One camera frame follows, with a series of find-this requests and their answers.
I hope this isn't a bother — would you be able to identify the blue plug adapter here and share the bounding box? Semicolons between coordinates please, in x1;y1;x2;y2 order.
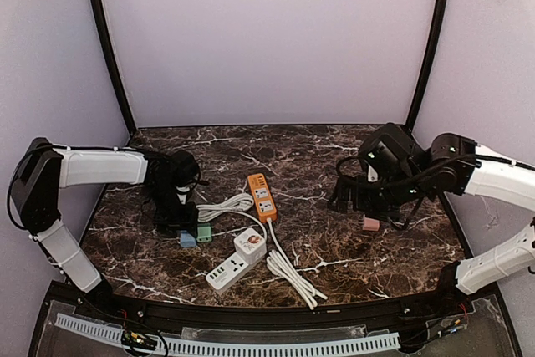
180;231;196;248

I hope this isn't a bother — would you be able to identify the green plug adapter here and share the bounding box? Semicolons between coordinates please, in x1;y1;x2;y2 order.
196;222;212;243

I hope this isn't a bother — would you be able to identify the white power strip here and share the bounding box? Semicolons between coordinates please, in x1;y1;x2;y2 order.
205;252;254;295

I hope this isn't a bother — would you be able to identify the white cube socket adapter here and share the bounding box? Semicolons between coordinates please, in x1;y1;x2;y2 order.
233;227;267;266

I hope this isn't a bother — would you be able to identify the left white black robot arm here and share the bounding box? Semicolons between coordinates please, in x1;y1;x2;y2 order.
6;137;202;295

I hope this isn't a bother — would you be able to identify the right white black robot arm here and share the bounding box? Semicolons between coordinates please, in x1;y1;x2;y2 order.
328;123;534;295

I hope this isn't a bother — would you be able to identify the pink plug adapter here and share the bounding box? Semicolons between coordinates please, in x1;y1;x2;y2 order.
363;217;380;232

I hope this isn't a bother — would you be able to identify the orange power strip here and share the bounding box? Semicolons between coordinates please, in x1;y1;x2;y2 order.
247;173;278;223

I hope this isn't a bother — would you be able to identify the small green circuit board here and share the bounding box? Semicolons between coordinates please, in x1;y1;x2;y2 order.
120;330;157;350

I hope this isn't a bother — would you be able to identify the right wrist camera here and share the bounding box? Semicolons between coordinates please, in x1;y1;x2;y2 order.
367;164;379;182

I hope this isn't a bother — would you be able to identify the orange strip white cable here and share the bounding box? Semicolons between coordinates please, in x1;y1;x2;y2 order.
267;219;329;311

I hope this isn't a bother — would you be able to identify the black front table rail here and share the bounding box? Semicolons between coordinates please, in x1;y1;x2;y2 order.
74;292;469;332

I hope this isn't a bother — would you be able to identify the white slotted cable duct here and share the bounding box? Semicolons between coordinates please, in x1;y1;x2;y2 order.
54;314;400;356

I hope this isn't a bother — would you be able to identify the right black frame post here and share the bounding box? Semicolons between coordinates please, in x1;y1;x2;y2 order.
405;0;447;133

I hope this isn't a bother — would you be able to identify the black frame post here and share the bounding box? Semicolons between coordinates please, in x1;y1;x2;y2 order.
90;0;137;136
405;0;447;133

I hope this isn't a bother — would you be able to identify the left black frame post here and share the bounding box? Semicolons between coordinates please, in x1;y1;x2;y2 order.
90;0;137;136

